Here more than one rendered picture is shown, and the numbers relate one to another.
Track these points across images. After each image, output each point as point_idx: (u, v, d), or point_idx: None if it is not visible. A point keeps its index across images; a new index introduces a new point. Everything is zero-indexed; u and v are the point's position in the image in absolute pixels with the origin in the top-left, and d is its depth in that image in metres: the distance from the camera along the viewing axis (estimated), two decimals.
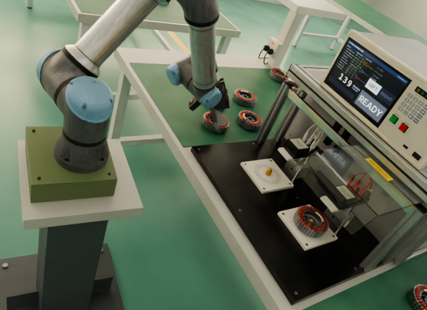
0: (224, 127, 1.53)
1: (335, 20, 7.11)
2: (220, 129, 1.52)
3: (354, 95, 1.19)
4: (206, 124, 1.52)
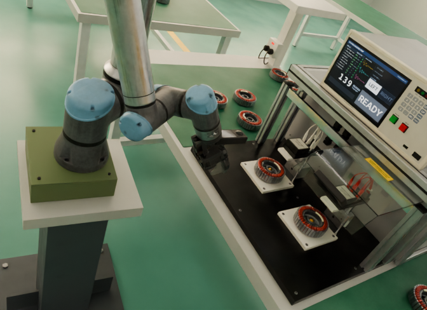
0: (284, 175, 1.35)
1: (335, 20, 7.11)
2: (281, 178, 1.34)
3: (354, 95, 1.19)
4: (265, 177, 1.32)
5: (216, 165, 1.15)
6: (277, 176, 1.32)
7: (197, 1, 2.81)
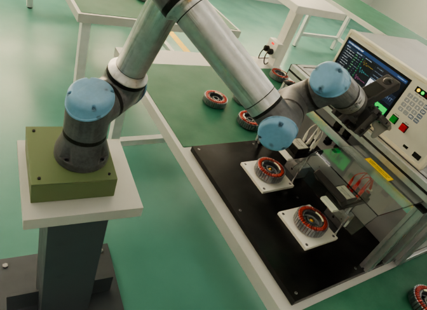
0: (284, 175, 1.35)
1: (335, 20, 7.11)
2: (281, 178, 1.34)
3: None
4: (265, 177, 1.32)
5: (373, 126, 0.98)
6: (277, 176, 1.32)
7: None
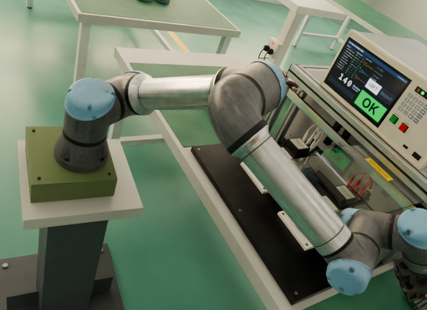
0: None
1: (335, 20, 7.11)
2: None
3: (354, 95, 1.19)
4: (425, 305, 0.91)
5: None
6: None
7: (197, 1, 2.81)
